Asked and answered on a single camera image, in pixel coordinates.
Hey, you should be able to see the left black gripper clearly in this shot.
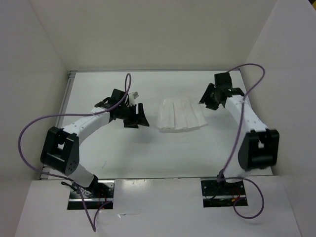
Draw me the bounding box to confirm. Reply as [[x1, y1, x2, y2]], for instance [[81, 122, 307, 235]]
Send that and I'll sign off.
[[118, 103, 149, 128]]

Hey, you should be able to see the white pleated skirt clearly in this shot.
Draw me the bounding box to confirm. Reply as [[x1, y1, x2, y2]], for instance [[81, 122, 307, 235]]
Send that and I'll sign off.
[[157, 97, 208, 132]]

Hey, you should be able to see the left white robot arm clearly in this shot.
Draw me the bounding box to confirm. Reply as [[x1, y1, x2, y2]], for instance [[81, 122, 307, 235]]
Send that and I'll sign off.
[[40, 89, 149, 198]]

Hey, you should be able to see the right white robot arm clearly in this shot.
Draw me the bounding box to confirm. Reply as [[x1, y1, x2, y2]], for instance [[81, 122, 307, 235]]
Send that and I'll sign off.
[[200, 72, 279, 194]]

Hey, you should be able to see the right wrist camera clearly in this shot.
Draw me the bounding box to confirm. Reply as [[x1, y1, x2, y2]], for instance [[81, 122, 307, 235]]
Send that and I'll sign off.
[[214, 72, 233, 88]]

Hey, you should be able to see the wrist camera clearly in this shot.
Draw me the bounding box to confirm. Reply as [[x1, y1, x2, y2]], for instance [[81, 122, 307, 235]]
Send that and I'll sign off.
[[128, 91, 139, 106], [214, 72, 233, 88]]

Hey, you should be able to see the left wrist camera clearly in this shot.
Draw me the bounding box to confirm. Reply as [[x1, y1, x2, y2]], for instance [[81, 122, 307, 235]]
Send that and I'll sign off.
[[128, 91, 139, 106]]

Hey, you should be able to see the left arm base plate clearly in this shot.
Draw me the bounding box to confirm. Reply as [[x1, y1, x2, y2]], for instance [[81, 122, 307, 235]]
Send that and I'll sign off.
[[60, 179, 116, 210]]

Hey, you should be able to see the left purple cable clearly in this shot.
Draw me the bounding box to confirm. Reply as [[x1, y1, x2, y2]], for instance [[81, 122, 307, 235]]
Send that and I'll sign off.
[[18, 73, 131, 233]]

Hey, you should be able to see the purple cable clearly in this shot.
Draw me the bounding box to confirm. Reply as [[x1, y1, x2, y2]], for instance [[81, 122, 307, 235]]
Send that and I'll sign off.
[[18, 73, 131, 233], [217, 63, 266, 219]]

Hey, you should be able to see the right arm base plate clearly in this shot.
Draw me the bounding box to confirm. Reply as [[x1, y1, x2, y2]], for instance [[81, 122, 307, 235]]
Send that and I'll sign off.
[[200, 179, 248, 208]]

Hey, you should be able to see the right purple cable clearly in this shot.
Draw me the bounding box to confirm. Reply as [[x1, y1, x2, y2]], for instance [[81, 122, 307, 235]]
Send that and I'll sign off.
[[217, 63, 266, 219]]

